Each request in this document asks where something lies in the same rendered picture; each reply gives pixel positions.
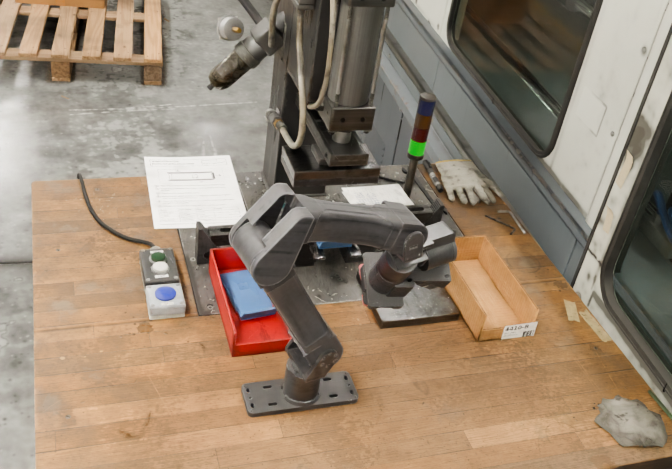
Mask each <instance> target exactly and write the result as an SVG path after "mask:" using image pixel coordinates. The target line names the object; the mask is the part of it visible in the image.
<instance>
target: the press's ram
mask: <svg viewBox="0 0 672 469"><path fill-rule="evenodd" d="M306 124H307V126H308V128H309V130H310V132H311V134H312V135H313V137H314V139H315V141H316V143H317V144H312V145H301V146H300V147H299V148H298V149H292V148H290V147H289V146H282V155H281V162H282V165H283V167H284V169H285V171H286V173H287V176H288V178H289V180H290V182H291V184H292V187H309V186H328V185H348V184H367V183H378V179H379V174H380V169H381V168H380V167H379V165H378V163H377V162H376V160H375V158H374V157H373V155H372V154H371V152H370V150H369V149H368V147H367V145H366V144H365V143H362V141H361V140H360V138H359V136H358V135H357V133H356V131H338V132H336V133H335V134H334V135H331V134H329V132H328V131H327V126H326V125H325V123H324V121H323V119H322V118H321V117H320V116H319V114H318V113H317V110H315V109H308V108H307V105H306Z"/></svg>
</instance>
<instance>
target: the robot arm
mask: <svg viewBox="0 0 672 469"><path fill-rule="evenodd" d="M285 201H286V204H285V206H284V209H283V211H282V214H281V216H280V221H279V222H278V223H277V224H276V225H275V223H276V220H277V218H278V216H279V214H280V211H281V209H282V207H283V204H284V202H285ZM274 225H275V226H274ZM455 238H456V234H455V233H454V232H453V231H452V230H451V229H450V228H449V227H448V226H447V225H446V224H445V223H444V222H443V221H441V222H438V223H435V224H432V225H429V226H426V227H425V226H424V225H423V224H422V223H421V222H420V221H419V220H418V219H417V218H416V217H415V215H414V214H413V213H412V212H411V211H410V210H409V209H408V208H407V207H406V206H405V205H404V204H402V203H398V202H390V201H382V203H381V204H374V205H359V204H349V203H340V202H331V201H324V200H318V199H313V198H310V197H308V196H305V195H300V194H295V193H294V192H293V191H292V189H291V188H290V187H289V186H288V184H285V183H276V184H274V185H272V186H271V187H270V188H269V189H268V190H267V191H266V192H265V194H264V195H263V196H262V197H261V198H260V199H259V200H258V201H257V202H256V203H255V204H254V205H253V206H252V207H251V208H250V209H249V210H248V211H247V212H246V213H245V214H244V215H243V216H242V217H241V218H240V219H239V220H238V222H237V223H236V224H235V225H234V226H233V227H232V229H231V231H230V233H229V242H230V244H231V246H232V247H233V249H234V250H235V251H236V253H237V254H238V256H239V257H240V259H241V260H242V262H243V263H244V265H245V266H246V268H247V269H248V271H249V272H250V274H251V276H252V278H253V279H254V281H255V282H256V283H257V285H258V286H259V288H260V289H262V288H263V291H264V292H265V293H266V295H267V296H268V297H269V299H270V300H271V302H272V304H273V305H274V307H275V309H276V310H277V311H278V314H280V316H281V317H282V319H283V321H284V322H285V324H286V326H287V327H288V328H289V329H288V330H287V331H288V334H290V335H291V337H292V338H291V339H290V341H289V342H288V344H287V345H286V346H285V351H286V353H287V354H288V356H289V358H288V360H287V363H286V370H285V377H284V378H283V379H275V380H267V381H259V382H251V383H245V384H243V385H242V387H241V393H242V397H243V400H244V404H245V408H246V411H247V415H248V416H249V417H252V418H254V417H261V416H268V415H275V414H283V413H290V412H297V411H304V410H311V409H318V408H326V407H333V406H340V405H347V404H354V403H356V402H357V401H358V397H359V396H358V393H357V390H356V388H355V386H354V383H353V381H352V378H351V376H350V374H349V373H348V372H347V371H339V372H331V373H328V372H329V371H330V369H331V368H332V367H333V366H334V365H335V364H336V363H337V362H338V361H339V360H340V358H341V357H342V355H343V346H342V345H341V343H340V341H339V340H338V338H337V335H336V334H335V333H334V332H333V330H332V329H331V328H330V326H329V325H328V323H327V322H326V321H325V319H324V318H323V316H322V315H321V313H320V312H319V311H318V310H317V309H316V307H315V305H314V304H313V302H312V300H311V298H310V297H309V295H308V293H307V292H306V290H305V288H304V286H303V285H302V283H301V281H300V280H299V278H298V276H297V274H296V272H295V270H294V267H296V265H295V264H294V263H295V261H296V258H297V256H298V254H299V252H300V250H301V248H302V245H303V244H307V243H308V242H336V243H349V244H360V245H367V246H372V247H374V248H377V249H382V250H385V252H365V253H364V254H363V255H362V258H363V263H364V264H361V265H360V266H359V274H360V278H361V284H362V303H363V305H364V306H365V307H367V308H368V309H378V308H392V309H401V308H402V307H403V306H404V298H403V297H405V296H406V295H407V294H408V293H409V292H410V291H411V290H412V289H413V288H414V287H415V285H414V282H415V283H416V285H418V286H421V287H424V288H427V289H430V290H431V289H434V288H437V287H440V288H445V287H446V286H447V285H448V284H449V283H450V282H451V274H450V267H449V263H450V262H452V261H455V260H456V258H457V246H456V242H455ZM247 392H249V393H247ZM251 407H253V408H251Z"/></svg>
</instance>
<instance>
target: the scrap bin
mask: <svg viewBox="0 0 672 469"><path fill-rule="evenodd" d="M242 270H248V269H247V268H246V266H245V265H244V263H243V262H242V260H241V259H240V257H239V256H238V254H237V253H236V251H235V250H234V249H233V247H227V248H213V249H210V255H209V275H210V279H211V282H212V286H213V290H214V293H215V297H216V301H217V304H218V308H219V312H220V315H221V319H222V323H223V326H224V330H225V334H226V337H227V341H228V345H229V348H230V352H231V356H232V357H238V356H247V355H256V354H264V353H273V352H282V351H285V346H286V345H287V344H288V342H289V341H290V339H291V338H292V337H291V335H290V334H288V331H287V330H288V329H289V328H288V327H287V326H286V324H285V322H284V321H283V319H282V317H281V316H280V314H278V311H276V313H275V314H274V315H269V316H263V317H258V318H253V319H248V320H242V321H241V319H240V317H239V315H238V313H237V312H236V311H235V309H234V307H233V305H232V303H231V301H230V299H229V297H228V295H227V293H226V290H225V288H224V286H223V284H222V281H221V278H220V274H223V273H229V272H236V271H242Z"/></svg>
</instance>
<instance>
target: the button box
mask: <svg viewBox="0 0 672 469"><path fill-rule="evenodd" d="M77 179H79V180H80V184H81V188H82V192H83V196H84V199H85V202H86V204H87V207H88V209H89V211H90V213H91V214H92V216H93V217H94V218H95V220H96V221H97V222H98V223H99V224H100V225H101V226H102V227H104V228H105V229H107V230H108V231H110V232H111V233H113V234H115V235H117V236H118V237H121V238H123V239H125V240H128V241H131V242H136V243H141V244H145V245H149V246H150V247H151V248H150V249H142V250H140V251H139V259H140V261H139V262H140V268H141V274H142V279H143V285H144V291H145V293H146V286H149V285H162V284H173V283H180V278H179V274H178V269H177V265H176V261H175V256H174V252H173V248H170V247H169V248H160V247H158V246H155V244H154V243H152V242H150V241H147V240H142V239H138V238H132V237H129V236H126V235H124V234H122V233H120V232H118V231H116V230H114V229H113V228H111V227H110V226H108V225H107V224H105V223H104V222H103V221H102V220H101V219H100V218H99V217H98V215H97V214H96V213H95V211H94V209H93V207H92V205H91V203H90V201H89V198H88V195H87V192H86V188H85V184H84V180H83V177H82V174H81V173H77ZM154 252H162V253H164V254H165V256H166V259H165V260H164V261H163V262H165V263H166V264H167V265H168V269H167V271H165V272H156V271H154V270H153V264H154V263H156V262H154V261H152V260H151V255H152V253H154Z"/></svg>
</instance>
